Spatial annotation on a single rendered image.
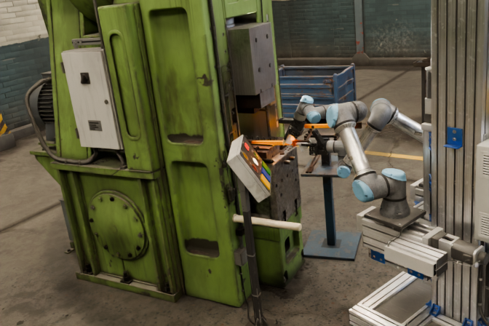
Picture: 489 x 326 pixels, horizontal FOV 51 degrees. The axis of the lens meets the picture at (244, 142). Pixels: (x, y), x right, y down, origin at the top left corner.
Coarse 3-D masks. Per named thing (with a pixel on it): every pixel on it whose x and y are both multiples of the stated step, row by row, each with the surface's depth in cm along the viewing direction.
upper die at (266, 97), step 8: (272, 88) 331; (240, 96) 323; (248, 96) 321; (256, 96) 318; (264, 96) 322; (272, 96) 332; (240, 104) 325; (248, 104) 323; (256, 104) 320; (264, 104) 323
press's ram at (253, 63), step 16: (240, 32) 303; (256, 32) 308; (240, 48) 307; (256, 48) 309; (272, 48) 328; (240, 64) 310; (256, 64) 310; (272, 64) 329; (240, 80) 314; (256, 80) 312; (272, 80) 331
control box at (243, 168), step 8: (240, 136) 294; (232, 144) 290; (240, 144) 278; (248, 144) 292; (232, 152) 274; (240, 152) 267; (248, 152) 281; (256, 152) 297; (232, 160) 264; (240, 160) 264; (248, 160) 271; (256, 160) 286; (232, 168) 266; (240, 168) 265; (248, 168) 265; (256, 168) 275; (240, 176) 267; (248, 176) 267; (256, 176) 267; (248, 184) 268; (256, 184) 268; (264, 184) 271; (256, 192) 269; (264, 192) 269; (256, 200) 271
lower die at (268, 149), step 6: (252, 144) 343; (258, 144) 340; (264, 144) 338; (270, 144) 336; (258, 150) 334; (264, 150) 333; (270, 150) 333; (276, 150) 341; (264, 156) 329; (270, 156) 334
